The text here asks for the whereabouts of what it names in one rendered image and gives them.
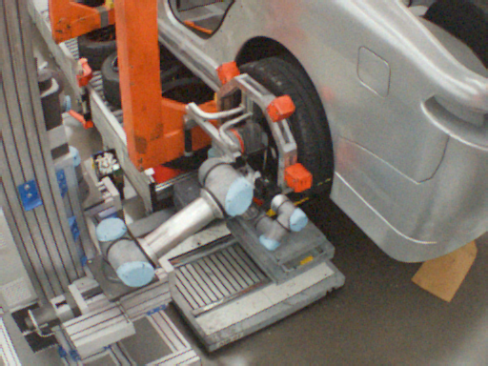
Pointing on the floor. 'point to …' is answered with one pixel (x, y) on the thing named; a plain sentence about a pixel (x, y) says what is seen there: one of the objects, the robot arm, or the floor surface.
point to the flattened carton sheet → (446, 272)
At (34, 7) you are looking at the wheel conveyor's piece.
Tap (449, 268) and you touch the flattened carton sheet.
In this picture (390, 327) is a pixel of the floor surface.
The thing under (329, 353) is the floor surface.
